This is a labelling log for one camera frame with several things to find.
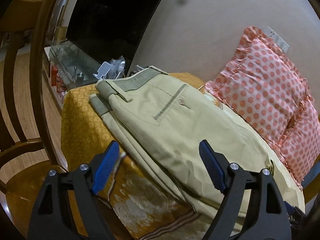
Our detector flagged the clear plastic bag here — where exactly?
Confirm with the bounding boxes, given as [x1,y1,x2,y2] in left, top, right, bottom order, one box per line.
[106,56,126,79]

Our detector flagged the white wall socket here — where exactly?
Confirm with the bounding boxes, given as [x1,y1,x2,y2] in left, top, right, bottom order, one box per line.
[262,26,290,53]

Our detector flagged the dark television screen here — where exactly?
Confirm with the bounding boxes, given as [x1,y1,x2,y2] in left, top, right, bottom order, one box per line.
[66,0,161,72]

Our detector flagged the white phone stand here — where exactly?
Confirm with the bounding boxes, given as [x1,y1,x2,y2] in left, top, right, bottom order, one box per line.
[93,61,112,79]

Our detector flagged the yellow patterned bedsheet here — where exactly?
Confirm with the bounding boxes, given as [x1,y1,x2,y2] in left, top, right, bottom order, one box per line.
[61,69,211,239]

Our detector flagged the pink polka dot pillow left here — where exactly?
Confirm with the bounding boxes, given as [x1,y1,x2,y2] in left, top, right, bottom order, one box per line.
[204,25,315,153]

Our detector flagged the glass tv stand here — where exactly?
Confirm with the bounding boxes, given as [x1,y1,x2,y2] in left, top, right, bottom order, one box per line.
[42,41,100,112]

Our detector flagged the beige khaki pants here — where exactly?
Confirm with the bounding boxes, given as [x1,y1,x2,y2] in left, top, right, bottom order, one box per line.
[90,66,305,229]

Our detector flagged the pink polka dot pillow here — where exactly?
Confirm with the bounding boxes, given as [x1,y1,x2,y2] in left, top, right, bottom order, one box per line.
[204,25,315,153]
[274,100,320,190]

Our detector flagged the pink polka dot pillow right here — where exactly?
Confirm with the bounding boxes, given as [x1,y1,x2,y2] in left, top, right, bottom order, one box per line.
[274,100,320,190]

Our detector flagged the wooden chair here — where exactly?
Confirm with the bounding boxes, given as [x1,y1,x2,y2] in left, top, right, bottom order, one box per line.
[1,0,62,237]

